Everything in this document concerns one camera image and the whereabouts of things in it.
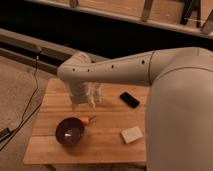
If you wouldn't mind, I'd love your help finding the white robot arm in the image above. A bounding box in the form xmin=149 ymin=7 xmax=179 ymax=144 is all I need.
xmin=57 ymin=47 xmax=213 ymax=171

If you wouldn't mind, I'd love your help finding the dark purple bowl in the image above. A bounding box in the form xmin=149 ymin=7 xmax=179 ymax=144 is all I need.
xmin=55 ymin=117 xmax=85 ymax=147

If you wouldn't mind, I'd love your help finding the black device at left edge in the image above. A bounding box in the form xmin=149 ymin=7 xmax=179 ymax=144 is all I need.
xmin=0 ymin=128 xmax=11 ymax=142

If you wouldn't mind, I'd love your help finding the white sponge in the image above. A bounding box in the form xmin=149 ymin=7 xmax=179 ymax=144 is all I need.
xmin=121 ymin=127 xmax=143 ymax=144

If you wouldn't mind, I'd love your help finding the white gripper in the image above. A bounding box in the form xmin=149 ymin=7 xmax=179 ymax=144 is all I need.
xmin=68 ymin=83 xmax=101 ymax=111

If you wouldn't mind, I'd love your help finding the black rectangular phone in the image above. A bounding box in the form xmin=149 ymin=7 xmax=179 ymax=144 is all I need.
xmin=120 ymin=92 xmax=140 ymax=108

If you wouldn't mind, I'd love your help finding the black cable on floor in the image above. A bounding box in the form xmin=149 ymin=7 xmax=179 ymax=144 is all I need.
xmin=0 ymin=50 xmax=44 ymax=152

